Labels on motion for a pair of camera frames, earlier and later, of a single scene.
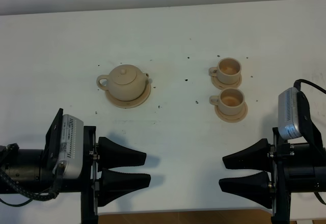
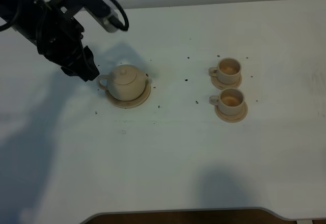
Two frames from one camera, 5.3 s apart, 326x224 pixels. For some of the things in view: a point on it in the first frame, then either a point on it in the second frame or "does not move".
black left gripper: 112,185 to 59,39
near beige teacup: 231,101 does not move
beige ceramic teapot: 125,82 does not move
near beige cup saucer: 232,118 does not move
